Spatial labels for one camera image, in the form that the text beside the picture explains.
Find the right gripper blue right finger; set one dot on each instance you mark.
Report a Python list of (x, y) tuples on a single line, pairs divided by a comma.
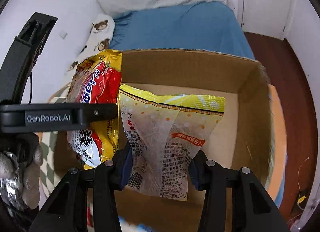
[(252, 207)]

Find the open cardboard milk box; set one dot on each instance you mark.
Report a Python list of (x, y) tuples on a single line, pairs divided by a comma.
[(242, 138)]

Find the wall outlet left wall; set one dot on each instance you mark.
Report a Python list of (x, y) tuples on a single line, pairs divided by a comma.
[(63, 34)]

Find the yellow instant noodle packet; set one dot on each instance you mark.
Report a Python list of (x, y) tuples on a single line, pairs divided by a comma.
[(96, 80)]

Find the clear yellow pastry packet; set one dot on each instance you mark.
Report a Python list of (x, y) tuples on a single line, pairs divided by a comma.
[(165, 133)]

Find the blue bed sheet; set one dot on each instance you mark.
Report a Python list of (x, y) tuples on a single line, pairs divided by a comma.
[(202, 26)]

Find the white door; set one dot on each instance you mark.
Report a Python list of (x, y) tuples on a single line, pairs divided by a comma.
[(265, 17)]

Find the green white checkered mat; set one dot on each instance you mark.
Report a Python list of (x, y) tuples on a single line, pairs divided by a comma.
[(58, 158)]

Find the left hand in grey glove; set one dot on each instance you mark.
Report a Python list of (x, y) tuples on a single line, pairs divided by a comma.
[(21, 158)]

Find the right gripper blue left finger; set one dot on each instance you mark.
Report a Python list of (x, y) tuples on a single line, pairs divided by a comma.
[(66, 207)]

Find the white bear print pillow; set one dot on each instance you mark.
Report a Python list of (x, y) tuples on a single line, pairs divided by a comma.
[(99, 39)]

